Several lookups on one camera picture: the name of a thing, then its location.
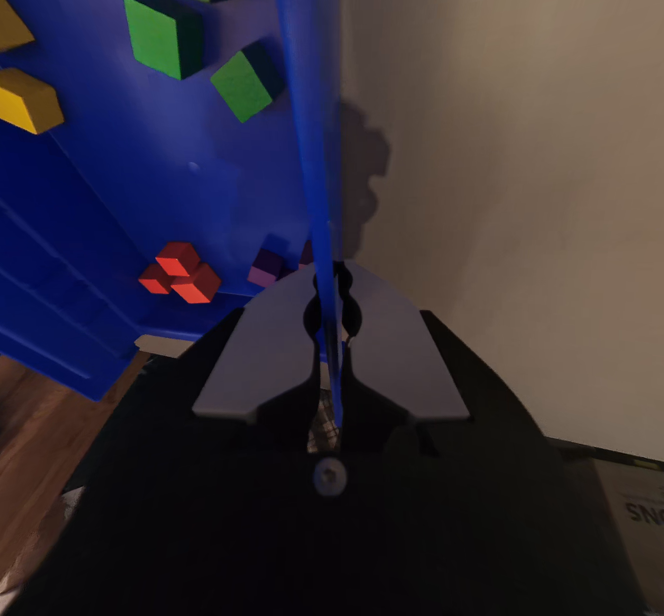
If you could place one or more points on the grey printed cardboard box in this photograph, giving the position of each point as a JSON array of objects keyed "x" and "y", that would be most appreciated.
[{"x": 638, "y": 517}]

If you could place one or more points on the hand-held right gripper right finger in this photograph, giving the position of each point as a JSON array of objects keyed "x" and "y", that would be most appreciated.
[{"x": 410, "y": 362}]

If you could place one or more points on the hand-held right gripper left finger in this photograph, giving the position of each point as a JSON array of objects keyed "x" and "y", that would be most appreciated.
[{"x": 249, "y": 362}]

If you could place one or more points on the blue plastic bin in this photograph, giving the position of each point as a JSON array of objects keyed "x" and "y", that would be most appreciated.
[{"x": 155, "y": 185}]

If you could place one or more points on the purple wooden cube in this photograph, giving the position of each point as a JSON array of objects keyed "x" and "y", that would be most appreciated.
[
  {"x": 264, "y": 269},
  {"x": 306, "y": 255}
]

